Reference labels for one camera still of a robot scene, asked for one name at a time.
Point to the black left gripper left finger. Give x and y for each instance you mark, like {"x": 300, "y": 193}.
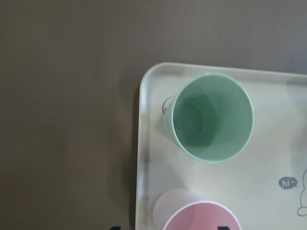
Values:
{"x": 115, "y": 228}

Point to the pink cup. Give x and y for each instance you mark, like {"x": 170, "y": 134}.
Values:
{"x": 179, "y": 209}

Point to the green cup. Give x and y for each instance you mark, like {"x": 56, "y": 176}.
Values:
{"x": 211, "y": 118}

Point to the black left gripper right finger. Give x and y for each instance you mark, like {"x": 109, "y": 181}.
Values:
{"x": 222, "y": 228}

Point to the cream rabbit tray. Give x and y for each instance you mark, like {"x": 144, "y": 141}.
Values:
{"x": 265, "y": 186}

